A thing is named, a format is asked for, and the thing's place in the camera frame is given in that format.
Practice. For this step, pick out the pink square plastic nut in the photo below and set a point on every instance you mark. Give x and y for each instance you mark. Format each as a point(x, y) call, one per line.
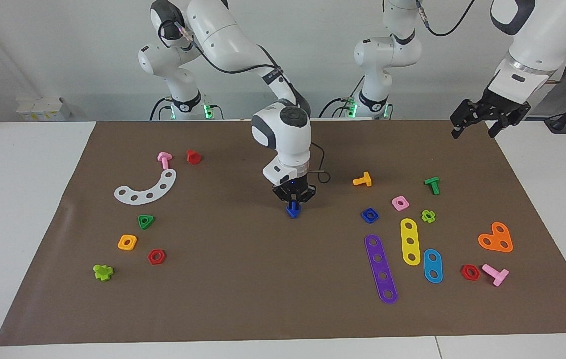
point(394, 201)

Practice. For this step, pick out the blue triangle-head plastic screw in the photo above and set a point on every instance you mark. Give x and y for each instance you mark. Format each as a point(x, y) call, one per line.
point(293, 213)

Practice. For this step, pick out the red plastic screw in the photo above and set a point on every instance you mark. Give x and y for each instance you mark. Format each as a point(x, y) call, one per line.
point(193, 157)

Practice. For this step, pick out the orange plastic screw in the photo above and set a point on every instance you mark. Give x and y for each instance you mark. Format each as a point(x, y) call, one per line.
point(362, 180)

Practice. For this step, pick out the lime green cross screw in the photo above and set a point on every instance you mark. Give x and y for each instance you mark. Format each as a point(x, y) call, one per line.
point(101, 273)

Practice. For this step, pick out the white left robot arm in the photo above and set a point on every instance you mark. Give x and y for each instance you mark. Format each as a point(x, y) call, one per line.
point(387, 52)

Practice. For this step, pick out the orange square plastic nut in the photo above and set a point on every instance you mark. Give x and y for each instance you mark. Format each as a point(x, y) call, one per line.
point(121, 243)

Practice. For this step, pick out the red hexagonal plastic nut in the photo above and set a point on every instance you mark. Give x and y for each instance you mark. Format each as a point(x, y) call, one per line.
point(464, 272)
point(150, 257)

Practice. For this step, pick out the yellow three-hole plastic strip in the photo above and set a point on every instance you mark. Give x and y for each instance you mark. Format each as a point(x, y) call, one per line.
point(409, 234)

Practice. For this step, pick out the white curved five-hole plate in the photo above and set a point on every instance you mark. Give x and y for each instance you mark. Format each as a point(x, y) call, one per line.
point(156, 192)

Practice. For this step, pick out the lime green cross nut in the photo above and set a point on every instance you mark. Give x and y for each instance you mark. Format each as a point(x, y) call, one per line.
point(433, 216)

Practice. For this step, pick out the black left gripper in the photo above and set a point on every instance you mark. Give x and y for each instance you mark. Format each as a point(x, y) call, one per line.
point(497, 107)

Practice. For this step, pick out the green plastic screw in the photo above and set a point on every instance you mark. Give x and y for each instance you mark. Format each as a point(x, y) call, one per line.
point(433, 185)

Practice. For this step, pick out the brown table mat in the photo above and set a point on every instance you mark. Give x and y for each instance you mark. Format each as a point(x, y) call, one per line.
point(263, 299)

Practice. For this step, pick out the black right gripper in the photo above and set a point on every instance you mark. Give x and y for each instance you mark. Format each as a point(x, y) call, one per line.
point(295, 189)

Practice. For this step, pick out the green triangular plastic nut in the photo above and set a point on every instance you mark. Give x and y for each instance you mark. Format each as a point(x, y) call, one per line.
point(146, 226)

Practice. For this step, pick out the blue two-hole plastic strip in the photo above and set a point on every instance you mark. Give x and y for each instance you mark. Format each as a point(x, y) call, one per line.
point(433, 266)

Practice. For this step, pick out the purple four-hole plastic strip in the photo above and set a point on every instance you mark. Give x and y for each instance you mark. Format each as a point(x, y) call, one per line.
point(375, 251)

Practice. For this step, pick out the pink plastic screw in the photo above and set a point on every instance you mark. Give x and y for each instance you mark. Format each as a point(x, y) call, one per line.
point(164, 160)
point(496, 274)

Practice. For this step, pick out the white cardboard box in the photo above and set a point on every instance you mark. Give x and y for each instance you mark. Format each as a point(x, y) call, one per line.
point(44, 109)

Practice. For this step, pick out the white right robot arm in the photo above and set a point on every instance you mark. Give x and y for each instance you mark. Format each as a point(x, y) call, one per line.
point(223, 35)

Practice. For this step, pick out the blue square plastic nut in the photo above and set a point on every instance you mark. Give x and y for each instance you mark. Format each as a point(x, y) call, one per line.
point(364, 216)

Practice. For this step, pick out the orange angled plastic plate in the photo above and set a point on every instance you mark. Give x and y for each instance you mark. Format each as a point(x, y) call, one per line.
point(495, 237)

